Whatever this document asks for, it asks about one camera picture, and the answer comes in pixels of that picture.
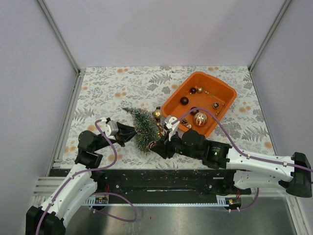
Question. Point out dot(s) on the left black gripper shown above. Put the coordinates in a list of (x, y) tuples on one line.
[(125, 133)]

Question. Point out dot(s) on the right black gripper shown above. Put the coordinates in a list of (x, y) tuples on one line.
[(161, 148)]

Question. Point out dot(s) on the small green christmas tree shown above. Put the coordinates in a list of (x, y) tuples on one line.
[(145, 126)]

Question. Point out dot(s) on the glittery gold bauble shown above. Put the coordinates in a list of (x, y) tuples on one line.
[(157, 114)]

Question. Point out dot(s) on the orange plastic bin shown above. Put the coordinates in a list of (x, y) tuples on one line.
[(214, 90)]

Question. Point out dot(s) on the brown pine cone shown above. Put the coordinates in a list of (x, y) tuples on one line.
[(152, 144)]

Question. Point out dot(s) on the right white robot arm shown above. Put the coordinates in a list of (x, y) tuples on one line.
[(252, 170)]

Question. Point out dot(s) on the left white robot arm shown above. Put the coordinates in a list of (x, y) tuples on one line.
[(84, 179)]

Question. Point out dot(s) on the small pine cone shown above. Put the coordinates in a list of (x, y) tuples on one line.
[(184, 121)]

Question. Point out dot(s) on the dark brown bauble lower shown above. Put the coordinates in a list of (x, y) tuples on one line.
[(194, 110)]

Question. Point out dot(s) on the floral table mat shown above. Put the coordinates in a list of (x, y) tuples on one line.
[(106, 91)]

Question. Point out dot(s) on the large striped gold bauble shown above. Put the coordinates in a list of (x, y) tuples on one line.
[(200, 119)]

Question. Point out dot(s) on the small dark brown bauble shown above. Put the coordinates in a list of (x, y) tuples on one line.
[(193, 90)]

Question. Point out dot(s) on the gold pine cone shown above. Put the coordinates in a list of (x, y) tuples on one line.
[(215, 105)]

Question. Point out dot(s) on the small gold bauble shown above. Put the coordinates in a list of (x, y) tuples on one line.
[(200, 89)]

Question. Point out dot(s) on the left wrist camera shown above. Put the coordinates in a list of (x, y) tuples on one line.
[(110, 128)]

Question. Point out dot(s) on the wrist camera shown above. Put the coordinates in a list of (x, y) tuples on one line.
[(110, 128), (171, 126)]

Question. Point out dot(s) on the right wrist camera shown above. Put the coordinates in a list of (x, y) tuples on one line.
[(171, 126)]

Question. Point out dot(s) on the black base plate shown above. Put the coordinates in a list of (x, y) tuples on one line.
[(169, 186)]

